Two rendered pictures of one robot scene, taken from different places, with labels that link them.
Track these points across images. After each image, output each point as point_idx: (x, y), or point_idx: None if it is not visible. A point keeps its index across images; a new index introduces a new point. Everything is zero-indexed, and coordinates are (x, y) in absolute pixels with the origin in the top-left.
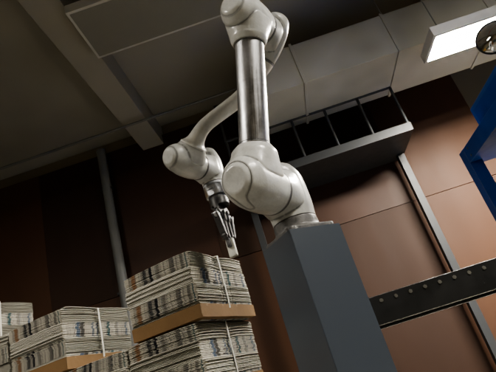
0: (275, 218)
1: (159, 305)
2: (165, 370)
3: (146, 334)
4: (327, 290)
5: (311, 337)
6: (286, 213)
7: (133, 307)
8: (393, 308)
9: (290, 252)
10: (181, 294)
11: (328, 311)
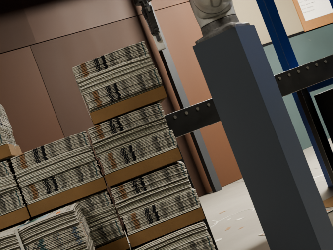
0: (212, 16)
1: (120, 89)
2: (133, 143)
3: (107, 115)
4: (260, 75)
5: (248, 110)
6: (222, 13)
7: (88, 92)
8: None
9: (233, 45)
10: (142, 78)
11: (263, 91)
